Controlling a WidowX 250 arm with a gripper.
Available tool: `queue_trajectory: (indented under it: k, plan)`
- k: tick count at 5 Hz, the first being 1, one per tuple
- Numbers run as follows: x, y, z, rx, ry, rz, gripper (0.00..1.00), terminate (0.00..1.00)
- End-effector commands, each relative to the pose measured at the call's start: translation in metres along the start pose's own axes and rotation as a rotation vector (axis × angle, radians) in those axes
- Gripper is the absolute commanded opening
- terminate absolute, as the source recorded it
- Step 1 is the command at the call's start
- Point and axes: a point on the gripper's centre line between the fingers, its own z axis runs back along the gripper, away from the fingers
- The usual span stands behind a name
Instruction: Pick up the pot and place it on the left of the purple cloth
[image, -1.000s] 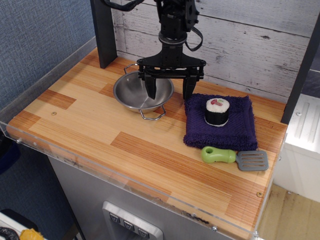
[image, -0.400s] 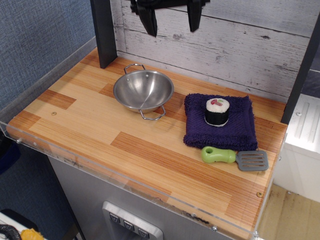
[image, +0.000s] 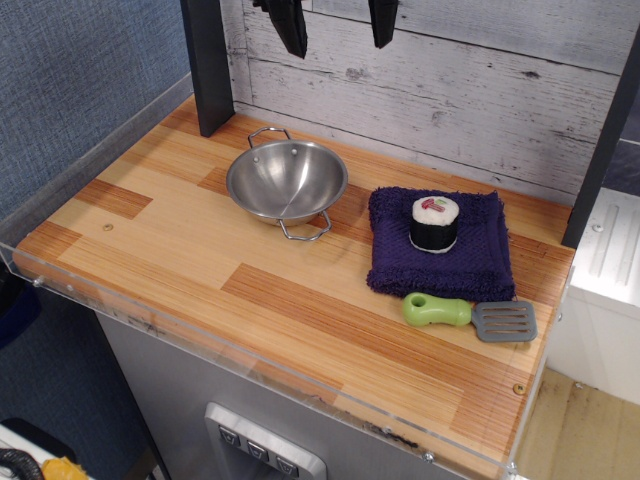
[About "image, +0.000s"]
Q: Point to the dark grey right post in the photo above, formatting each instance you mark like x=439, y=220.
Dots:
x=612, y=129

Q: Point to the dark grey post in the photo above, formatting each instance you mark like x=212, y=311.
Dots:
x=206, y=45
x=612, y=129

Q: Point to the clear acrylic front guard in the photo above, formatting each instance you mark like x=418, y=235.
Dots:
x=307, y=326

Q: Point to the small stainless steel pot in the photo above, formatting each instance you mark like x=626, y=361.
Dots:
x=287, y=182

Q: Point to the dark grey left post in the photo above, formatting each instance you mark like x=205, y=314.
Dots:
x=206, y=45

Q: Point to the green handled grey toy spatula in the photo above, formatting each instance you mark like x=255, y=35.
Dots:
x=494, y=322

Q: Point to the yellow object at corner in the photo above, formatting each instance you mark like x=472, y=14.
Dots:
x=63, y=469

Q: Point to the purple cloth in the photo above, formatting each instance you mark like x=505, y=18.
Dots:
x=476, y=268

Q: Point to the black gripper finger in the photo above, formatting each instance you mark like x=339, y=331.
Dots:
x=383, y=14
x=287, y=18

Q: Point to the toy sushi roll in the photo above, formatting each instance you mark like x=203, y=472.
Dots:
x=434, y=224

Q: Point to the grey toy fridge cabinet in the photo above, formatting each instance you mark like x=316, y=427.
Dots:
x=173, y=386

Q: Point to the silver dispenser button panel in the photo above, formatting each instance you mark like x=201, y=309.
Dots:
x=246, y=450

